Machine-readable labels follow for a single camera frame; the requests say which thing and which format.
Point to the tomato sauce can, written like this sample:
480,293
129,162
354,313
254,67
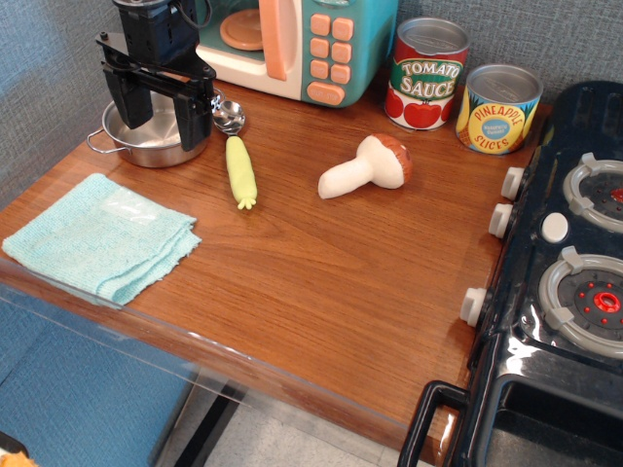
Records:
428,60

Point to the small steel pot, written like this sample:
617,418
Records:
156,144

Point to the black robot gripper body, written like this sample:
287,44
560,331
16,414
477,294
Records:
159,44

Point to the toy mushroom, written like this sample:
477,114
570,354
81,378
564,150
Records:
380,159

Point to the black toy stove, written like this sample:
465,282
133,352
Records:
545,385

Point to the toy microwave teal and cream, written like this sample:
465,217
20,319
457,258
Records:
320,52

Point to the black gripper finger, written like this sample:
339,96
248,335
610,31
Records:
131,97
194,118

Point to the white stove knob middle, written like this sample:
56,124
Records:
500,219

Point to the white stove knob upper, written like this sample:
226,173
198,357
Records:
512,182

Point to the orange object at corner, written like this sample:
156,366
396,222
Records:
16,459

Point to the white stove knob lower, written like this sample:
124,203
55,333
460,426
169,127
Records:
472,305

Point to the light blue folded cloth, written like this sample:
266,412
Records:
104,241

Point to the spoon with green handle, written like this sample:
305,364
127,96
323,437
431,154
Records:
230,118

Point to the pineapple slices can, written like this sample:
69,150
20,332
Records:
498,106

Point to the white stove knob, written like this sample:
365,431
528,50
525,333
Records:
512,182
500,219
472,305

